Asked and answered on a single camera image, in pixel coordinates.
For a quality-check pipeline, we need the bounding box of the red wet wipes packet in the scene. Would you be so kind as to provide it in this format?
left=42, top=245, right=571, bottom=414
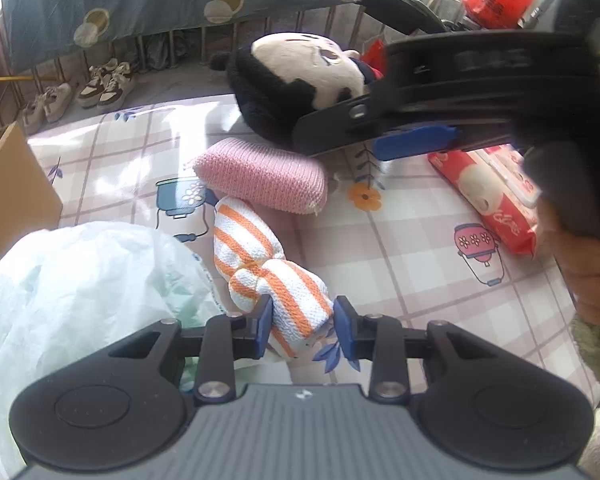
left=427, top=144, right=543, bottom=258

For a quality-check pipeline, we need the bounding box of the dark grey hanging garment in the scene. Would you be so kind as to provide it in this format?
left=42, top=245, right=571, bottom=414
left=145, top=30, right=201, bottom=68

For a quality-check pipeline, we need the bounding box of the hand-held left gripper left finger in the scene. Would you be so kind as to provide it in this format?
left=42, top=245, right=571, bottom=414
left=109, top=294, right=275, bottom=403

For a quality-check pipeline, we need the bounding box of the brown and white sneaker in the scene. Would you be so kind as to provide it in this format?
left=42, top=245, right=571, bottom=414
left=77, top=58, right=118, bottom=108
left=97, top=62, right=136, bottom=113

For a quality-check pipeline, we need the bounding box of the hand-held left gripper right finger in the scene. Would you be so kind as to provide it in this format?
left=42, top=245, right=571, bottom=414
left=332, top=295, right=496, bottom=403

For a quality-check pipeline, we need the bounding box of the brown cardboard box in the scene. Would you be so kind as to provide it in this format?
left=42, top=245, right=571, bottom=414
left=0, top=121, right=63, bottom=283

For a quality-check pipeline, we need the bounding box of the orange striped white towel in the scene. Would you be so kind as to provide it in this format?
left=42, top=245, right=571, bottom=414
left=212, top=196, right=336, bottom=359

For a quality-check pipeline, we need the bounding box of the pink knitted cloth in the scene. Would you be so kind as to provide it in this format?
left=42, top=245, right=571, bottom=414
left=186, top=138, right=329, bottom=216

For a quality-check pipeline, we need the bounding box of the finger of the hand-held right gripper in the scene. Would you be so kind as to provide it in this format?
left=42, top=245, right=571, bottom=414
left=372, top=119, right=518, bottom=162
left=291, top=91, right=392, bottom=157

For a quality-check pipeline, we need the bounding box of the black exercise bike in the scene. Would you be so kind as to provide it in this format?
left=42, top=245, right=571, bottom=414
left=352, top=0, right=481, bottom=41

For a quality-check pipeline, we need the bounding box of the metal balcony railing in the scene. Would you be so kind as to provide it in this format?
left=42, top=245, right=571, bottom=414
left=80, top=10, right=361, bottom=91

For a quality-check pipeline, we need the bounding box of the person's right hand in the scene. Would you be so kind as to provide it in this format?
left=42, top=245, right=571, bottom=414
left=535, top=195, right=600, bottom=328

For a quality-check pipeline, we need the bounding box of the pale green plastic bag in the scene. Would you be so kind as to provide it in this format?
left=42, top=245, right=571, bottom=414
left=0, top=221, right=291, bottom=480

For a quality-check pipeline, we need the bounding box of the black and white plush toy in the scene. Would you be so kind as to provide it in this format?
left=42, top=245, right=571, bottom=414
left=209, top=32, right=388, bottom=151

